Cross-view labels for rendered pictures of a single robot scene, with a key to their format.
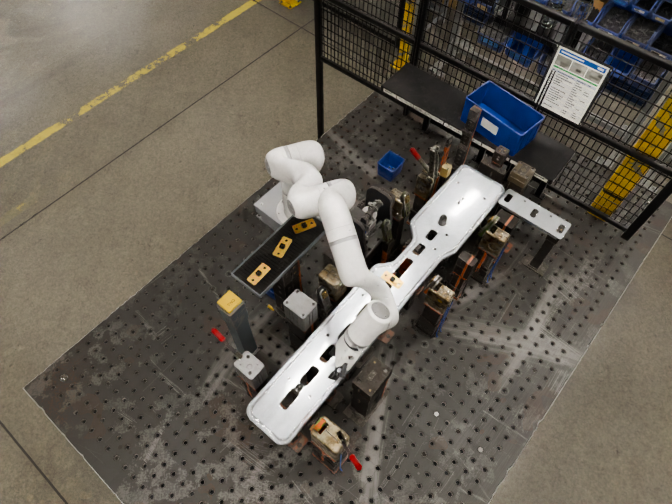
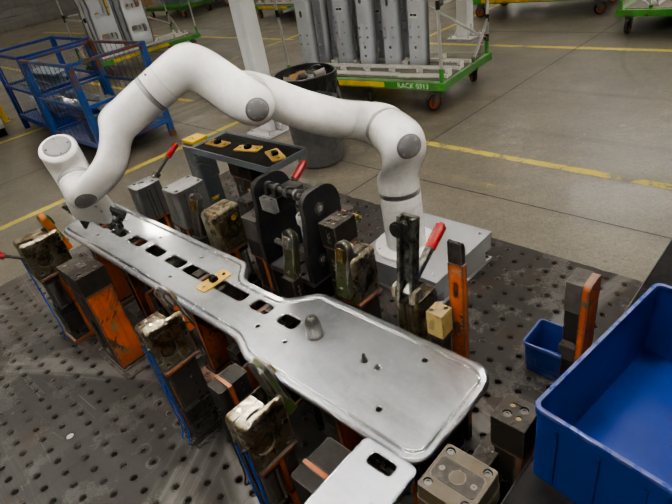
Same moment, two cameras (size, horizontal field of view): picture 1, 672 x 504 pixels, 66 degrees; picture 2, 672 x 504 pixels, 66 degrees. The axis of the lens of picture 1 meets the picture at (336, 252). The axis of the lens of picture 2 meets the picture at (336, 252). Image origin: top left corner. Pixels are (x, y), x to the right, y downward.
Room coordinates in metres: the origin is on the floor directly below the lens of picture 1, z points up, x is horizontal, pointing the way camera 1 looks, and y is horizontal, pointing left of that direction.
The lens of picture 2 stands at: (1.40, -1.18, 1.68)
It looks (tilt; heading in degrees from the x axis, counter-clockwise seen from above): 33 degrees down; 100
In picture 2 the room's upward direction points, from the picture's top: 11 degrees counter-clockwise
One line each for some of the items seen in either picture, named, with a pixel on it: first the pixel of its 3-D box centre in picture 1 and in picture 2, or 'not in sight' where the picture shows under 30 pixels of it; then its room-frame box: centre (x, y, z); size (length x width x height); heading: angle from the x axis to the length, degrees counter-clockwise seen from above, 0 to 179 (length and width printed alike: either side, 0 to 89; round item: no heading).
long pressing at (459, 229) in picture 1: (390, 285); (207, 281); (0.90, -0.21, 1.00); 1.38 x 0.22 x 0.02; 142
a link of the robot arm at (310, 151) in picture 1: (301, 167); (398, 156); (1.38, 0.15, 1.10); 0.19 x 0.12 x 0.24; 111
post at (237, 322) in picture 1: (239, 328); (216, 204); (0.75, 0.35, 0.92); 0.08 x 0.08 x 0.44; 52
